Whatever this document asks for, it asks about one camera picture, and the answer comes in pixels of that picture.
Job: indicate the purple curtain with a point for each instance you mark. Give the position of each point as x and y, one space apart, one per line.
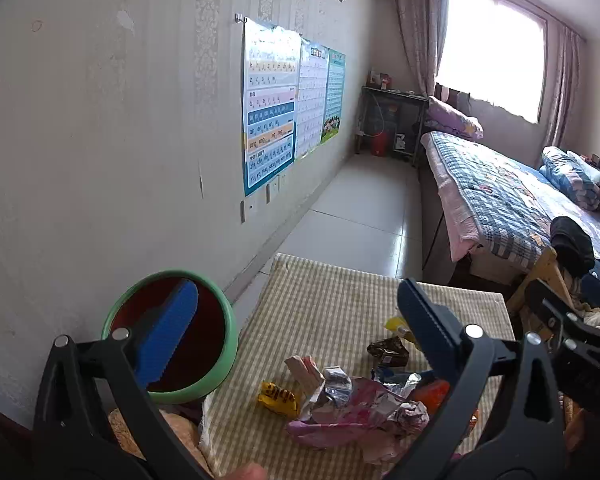
563 108
423 30

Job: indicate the right purple curtain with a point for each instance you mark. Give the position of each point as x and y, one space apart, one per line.
563 108

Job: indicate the white chart wall poster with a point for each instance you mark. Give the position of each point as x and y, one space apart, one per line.
311 95

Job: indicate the silver blue foil bag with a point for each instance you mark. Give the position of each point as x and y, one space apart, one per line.
402 384

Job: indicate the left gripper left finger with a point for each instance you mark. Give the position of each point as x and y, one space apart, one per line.
76 440

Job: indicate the blue floral pillow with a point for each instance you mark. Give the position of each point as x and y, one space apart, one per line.
573 176

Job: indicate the red bin with green rim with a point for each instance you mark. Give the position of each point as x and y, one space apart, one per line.
207 351

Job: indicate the purple pillow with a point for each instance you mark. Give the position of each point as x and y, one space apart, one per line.
441 116

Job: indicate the yellow checkered table cloth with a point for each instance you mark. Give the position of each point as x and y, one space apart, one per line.
307 308

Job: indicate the small yellow wrapper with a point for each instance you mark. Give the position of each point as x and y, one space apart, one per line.
278 400

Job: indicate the bed with plaid quilt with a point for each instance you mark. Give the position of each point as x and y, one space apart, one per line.
497 210

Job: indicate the black metal shelf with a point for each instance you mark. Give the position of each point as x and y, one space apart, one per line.
400 113

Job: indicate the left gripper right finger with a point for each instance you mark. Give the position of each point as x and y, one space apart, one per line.
522 438

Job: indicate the white wall socket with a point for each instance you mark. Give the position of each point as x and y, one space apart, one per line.
248 208

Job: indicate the blue pinyin wall poster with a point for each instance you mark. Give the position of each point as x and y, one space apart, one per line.
269 101

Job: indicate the red bucket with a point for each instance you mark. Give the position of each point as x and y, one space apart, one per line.
380 143

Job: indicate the wooden chair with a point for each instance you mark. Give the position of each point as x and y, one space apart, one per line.
544 279

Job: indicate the left purple curtain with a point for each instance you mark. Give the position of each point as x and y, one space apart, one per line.
423 30

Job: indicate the green chart wall poster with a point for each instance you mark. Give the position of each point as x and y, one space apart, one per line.
334 95

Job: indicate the pink snack bag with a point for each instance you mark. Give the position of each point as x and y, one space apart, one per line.
380 421

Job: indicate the orange sausage bag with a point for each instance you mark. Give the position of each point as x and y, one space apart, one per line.
431 396

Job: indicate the large yellow snack bag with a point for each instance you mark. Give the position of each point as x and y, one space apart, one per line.
399 327

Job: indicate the orange plush cushion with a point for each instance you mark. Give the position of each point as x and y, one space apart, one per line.
129 433

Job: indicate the brown paper ball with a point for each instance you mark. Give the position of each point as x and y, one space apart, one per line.
305 371

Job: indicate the black clothing pile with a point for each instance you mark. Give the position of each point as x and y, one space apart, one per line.
573 246

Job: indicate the dark brown wrapper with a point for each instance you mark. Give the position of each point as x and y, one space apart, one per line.
389 352

